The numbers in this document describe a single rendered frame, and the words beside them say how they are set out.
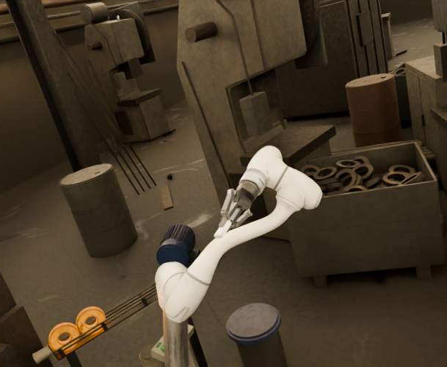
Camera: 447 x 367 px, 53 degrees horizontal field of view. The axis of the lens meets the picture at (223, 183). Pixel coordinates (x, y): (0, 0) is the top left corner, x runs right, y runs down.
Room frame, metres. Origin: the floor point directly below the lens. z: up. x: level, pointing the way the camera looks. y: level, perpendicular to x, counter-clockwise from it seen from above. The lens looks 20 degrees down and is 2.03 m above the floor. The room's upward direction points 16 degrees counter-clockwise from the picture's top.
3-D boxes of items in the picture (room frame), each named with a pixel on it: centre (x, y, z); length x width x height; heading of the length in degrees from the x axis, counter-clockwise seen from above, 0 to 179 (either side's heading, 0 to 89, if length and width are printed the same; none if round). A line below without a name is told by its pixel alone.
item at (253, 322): (2.15, 0.05, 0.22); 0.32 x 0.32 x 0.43
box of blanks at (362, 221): (3.13, -0.96, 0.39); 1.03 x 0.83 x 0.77; 72
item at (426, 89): (4.22, -2.33, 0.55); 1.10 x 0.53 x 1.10; 167
